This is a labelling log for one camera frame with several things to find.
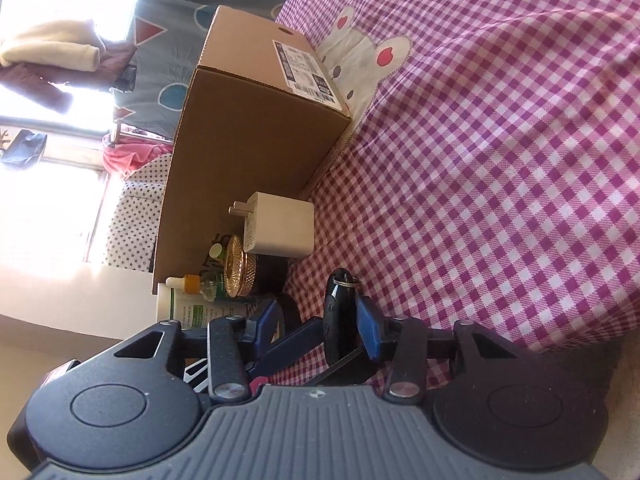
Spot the small green dropper bottle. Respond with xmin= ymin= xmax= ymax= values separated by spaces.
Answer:
xmin=166 ymin=272 xmax=223 ymax=303

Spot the white bottle with green label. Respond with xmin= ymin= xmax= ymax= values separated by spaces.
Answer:
xmin=156 ymin=281 xmax=248 ymax=333

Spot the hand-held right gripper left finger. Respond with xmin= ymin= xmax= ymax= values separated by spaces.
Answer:
xmin=115 ymin=299 xmax=286 ymax=406

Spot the blue sheet with shapes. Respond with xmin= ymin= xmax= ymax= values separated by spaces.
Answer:
xmin=107 ymin=0 xmax=311 ymax=141

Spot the cream folded cloth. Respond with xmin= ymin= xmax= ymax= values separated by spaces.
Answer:
xmin=0 ymin=19 xmax=101 ymax=72

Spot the large cardboard box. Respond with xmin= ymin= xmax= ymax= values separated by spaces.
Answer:
xmin=151 ymin=4 xmax=353 ymax=297

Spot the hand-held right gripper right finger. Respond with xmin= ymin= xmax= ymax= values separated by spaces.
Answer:
xmin=356 ymin=296 xmax=526 ymax=402

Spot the white star-patterned cloth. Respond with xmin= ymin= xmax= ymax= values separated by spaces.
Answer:
xmin=102 ymin=152 xmax=173 ymax=273

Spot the black jar with gold lid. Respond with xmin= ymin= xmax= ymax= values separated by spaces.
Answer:
xmin=222 ymin=234 xmax=290 ymax=298

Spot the white charger plug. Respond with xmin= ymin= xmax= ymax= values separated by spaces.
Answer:
xmin=229 ymin=191 xmax=315 ymax=257

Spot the purple checkered blanket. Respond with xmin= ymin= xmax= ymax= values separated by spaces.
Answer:
xmin=247 ymin=0 xmax=640 ymax=391

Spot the pink hanging clothing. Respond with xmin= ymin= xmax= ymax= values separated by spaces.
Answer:
xmin=102 ymin=132 xmax=173 ymax=176

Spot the black car key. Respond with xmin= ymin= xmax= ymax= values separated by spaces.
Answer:
xmin=322 ymin=269 xmax=361 ymax=368

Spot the dark blue hanging cloth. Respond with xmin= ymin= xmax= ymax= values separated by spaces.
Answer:
xmin=0 ymin=129 xmax=46 ymax=165

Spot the dark maroon hanging clothing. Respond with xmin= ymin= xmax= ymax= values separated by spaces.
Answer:
xmin=0 ymin=42 xmax=138 ymax=111

